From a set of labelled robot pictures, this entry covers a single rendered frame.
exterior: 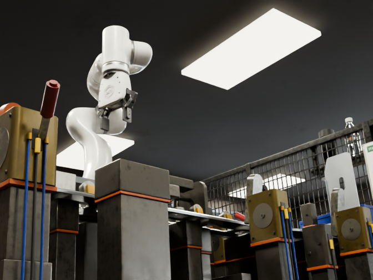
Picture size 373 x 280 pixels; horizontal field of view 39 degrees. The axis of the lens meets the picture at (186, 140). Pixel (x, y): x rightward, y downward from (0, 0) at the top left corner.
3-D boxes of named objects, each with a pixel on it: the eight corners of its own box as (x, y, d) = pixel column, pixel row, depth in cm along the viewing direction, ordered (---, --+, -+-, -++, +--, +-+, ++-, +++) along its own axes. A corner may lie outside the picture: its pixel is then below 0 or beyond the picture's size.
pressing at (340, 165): (366, 245, 179) (348, 150, 191) (336, 250, 186) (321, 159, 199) (367, 245, 179) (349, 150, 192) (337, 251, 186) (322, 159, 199)
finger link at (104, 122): (94, 110, 163) (94, 131, 160) (101, 108, 161) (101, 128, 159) (102, 114, 165) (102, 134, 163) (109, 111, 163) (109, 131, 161)
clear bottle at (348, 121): (359, 157, 227) (351, 114, 234) (346, 161, 231) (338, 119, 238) (367, 160, 231) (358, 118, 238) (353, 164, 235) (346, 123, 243)
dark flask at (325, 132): (334, 164, 234) (328, 126, 240) (320, 169, 239) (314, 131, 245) (344, 167, 239) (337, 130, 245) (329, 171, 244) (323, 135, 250)
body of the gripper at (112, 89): (95, 75, 164) (94, 108, 160) (119, 64, 158) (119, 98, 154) (112, 83, 169) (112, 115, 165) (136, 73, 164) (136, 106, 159)
